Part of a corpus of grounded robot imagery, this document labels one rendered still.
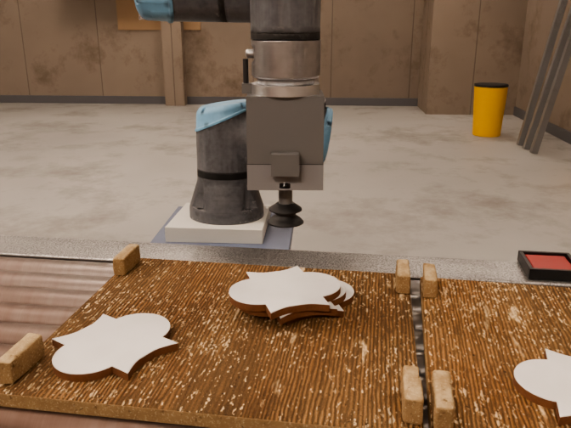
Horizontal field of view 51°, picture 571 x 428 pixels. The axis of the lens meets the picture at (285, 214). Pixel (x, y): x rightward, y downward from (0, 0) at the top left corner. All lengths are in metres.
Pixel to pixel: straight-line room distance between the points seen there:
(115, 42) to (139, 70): 0.55
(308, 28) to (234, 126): 0.53
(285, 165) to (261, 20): 0.15
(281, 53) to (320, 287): 0.28
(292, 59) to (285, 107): 0.05
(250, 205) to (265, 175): 0.53
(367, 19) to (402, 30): 0.55
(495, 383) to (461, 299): 0.19
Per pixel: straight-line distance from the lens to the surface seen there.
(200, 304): 0.77
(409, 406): 0.56
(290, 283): 0.75
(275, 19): 0.63
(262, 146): 0.65
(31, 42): 10.49
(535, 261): 0.99
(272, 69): 0.64
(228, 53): 9.57
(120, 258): 0.86
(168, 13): 0.76
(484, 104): 7.18
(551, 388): 0.64
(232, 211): 1.16
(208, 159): 1.16
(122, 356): 0.66
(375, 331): 0.71
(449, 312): 0.77
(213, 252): 0.99
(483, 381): 0.65
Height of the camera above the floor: 1.28
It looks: 18 degrees down
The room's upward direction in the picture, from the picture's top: straight up
